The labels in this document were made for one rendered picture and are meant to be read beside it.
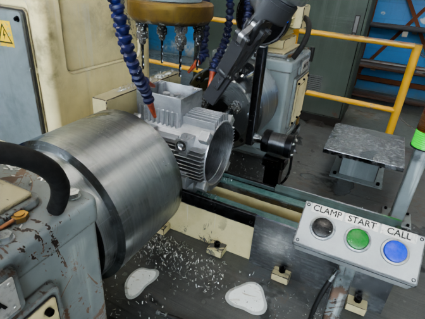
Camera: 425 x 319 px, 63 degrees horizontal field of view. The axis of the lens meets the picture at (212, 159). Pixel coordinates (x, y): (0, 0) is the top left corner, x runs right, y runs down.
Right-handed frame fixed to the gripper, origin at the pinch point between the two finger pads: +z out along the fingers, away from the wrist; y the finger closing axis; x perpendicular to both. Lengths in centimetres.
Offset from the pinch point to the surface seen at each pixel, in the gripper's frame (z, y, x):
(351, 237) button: -4.7, 16.6, 32.8
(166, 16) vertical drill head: -5.2, 2.2, -15.3
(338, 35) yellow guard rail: 18, -232, -2
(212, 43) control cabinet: 123, -317, -114
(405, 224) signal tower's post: 11, -34, 58
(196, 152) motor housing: 13.5, 2.7, 4.8
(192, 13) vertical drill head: -7.6, -1.3, -12.5
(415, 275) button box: -7.4, 17.6, 41.5
